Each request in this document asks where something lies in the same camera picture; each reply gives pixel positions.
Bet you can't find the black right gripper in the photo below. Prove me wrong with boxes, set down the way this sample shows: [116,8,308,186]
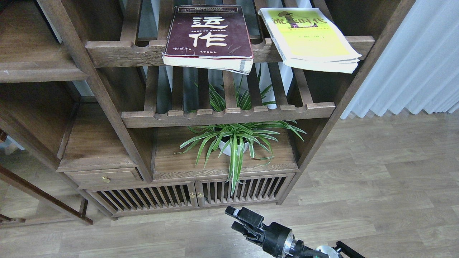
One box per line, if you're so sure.
[225,206,296,258]

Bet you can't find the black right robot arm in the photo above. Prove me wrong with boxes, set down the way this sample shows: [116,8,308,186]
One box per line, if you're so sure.
[225,206,363,258]

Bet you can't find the white plant pot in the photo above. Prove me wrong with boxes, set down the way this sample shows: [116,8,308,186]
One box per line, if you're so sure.
[219,139,249,157]

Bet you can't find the green spider plant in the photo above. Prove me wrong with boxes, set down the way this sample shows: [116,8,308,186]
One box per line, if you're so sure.
[175,63,307,196]

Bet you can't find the dark wooden bookshelf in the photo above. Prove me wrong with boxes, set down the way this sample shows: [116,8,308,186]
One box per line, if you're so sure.
[1,0,415,219]

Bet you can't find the maroon book white characters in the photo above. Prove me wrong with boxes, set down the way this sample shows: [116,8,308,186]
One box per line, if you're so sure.
[162,5,254,75]

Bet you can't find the yellow cover book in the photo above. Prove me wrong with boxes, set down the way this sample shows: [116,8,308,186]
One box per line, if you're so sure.
[259,7,361,73]

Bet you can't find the white pleated curtain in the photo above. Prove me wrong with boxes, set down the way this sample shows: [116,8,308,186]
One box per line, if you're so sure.
[341,0,459,119]

